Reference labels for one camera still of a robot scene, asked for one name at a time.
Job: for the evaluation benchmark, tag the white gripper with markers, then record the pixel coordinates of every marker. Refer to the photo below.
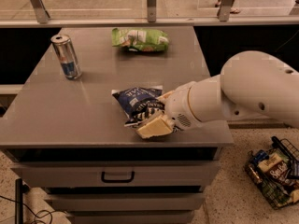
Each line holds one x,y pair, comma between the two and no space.
177,106

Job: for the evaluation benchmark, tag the blue chip bag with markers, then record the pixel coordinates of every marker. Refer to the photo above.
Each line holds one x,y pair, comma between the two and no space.
143,105

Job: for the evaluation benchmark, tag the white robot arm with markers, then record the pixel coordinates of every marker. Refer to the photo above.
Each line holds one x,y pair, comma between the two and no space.
250,84

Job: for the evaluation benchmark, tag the green chip bag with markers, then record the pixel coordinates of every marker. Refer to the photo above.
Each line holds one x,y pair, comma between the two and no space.
140,39

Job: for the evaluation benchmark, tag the redbull can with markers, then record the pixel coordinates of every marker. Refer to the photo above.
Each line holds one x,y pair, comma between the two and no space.
66,54

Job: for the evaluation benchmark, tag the grey drawer cabinet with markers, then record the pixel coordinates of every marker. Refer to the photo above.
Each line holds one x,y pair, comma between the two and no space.
61,135

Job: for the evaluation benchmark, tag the black stand pole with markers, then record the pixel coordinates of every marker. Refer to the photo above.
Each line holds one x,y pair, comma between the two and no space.
19,202

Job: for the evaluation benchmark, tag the black drawer handle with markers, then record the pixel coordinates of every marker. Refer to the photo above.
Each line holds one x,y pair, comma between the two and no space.
117,178

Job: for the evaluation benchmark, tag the metal railing post middle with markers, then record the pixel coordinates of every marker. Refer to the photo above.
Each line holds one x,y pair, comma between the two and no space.
151,10

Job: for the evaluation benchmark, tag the metal railing post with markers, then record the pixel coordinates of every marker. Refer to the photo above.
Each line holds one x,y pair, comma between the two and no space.
151,10
42,15
225,9

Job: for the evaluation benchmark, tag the wire basket of snacks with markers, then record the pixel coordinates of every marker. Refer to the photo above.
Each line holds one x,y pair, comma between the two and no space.
275,172

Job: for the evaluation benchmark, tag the metal railing post right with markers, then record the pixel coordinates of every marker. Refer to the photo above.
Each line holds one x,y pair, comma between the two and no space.
225,9

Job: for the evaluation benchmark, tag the metal railing post left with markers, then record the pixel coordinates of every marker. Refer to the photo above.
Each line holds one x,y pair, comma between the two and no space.
42,15

